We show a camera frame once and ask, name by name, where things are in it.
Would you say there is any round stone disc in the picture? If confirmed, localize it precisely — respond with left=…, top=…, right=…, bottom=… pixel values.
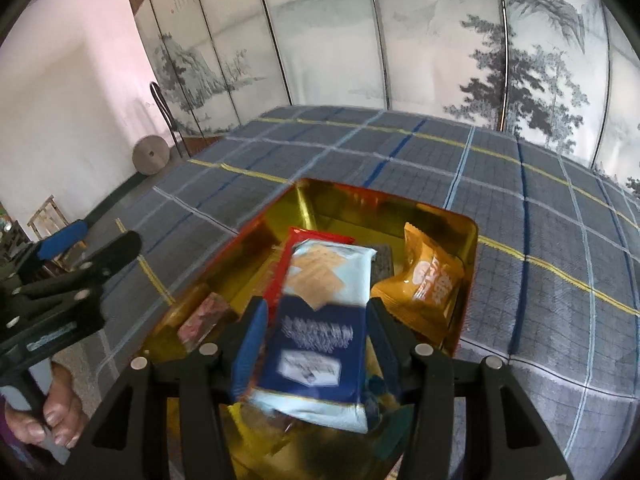
left=132, top=135, right=171, bottom=176

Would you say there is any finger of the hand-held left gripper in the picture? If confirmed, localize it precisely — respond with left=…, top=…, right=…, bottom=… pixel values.
left=22, top=230, right=142, bottom=292
left=20, top=219, right=89, bottom=272

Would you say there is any black metal stand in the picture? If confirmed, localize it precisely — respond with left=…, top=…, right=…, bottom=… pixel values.
left=150, top=81, right=186, bottom=161

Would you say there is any red and gold tin box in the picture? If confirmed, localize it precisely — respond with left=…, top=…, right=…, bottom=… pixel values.
left=142, top=177, right=478, bottom=480

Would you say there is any person's left hand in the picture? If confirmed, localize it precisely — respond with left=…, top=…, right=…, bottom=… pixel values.
left=5, top=364, right=92, bottom=449

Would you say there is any orange snack packet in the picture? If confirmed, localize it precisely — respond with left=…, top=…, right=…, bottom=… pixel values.
left=370, top=222, right=466, bottom=346

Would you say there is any grey plaid tablecloth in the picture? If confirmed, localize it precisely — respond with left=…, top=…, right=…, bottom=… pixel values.
left=50, top=105, right=640, bottom=480

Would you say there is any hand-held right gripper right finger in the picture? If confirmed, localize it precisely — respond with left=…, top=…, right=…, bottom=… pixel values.
left=366, top=296, right=573, bottom=480

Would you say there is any painted folding screen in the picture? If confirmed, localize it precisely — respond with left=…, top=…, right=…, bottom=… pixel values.
left=130, top=0, right=640, bottom=196

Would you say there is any pink snack packet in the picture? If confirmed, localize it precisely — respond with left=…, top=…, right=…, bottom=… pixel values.
left=177, top=295, right=231, bottom=351

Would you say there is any red snack packet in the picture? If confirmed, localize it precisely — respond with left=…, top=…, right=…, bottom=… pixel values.
left=262, top=227, right=356, bottom=311

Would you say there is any small wooden rack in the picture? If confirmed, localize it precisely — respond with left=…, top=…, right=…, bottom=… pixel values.
left=27, top=195, right=68, bottom=241

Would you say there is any blue white cracker packet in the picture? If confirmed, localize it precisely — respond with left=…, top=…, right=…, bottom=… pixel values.
left=248, top=240, right=378, bottom=433

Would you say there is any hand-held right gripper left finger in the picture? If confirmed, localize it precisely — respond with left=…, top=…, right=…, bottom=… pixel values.
left=62, top=296, right=269, bottom=480

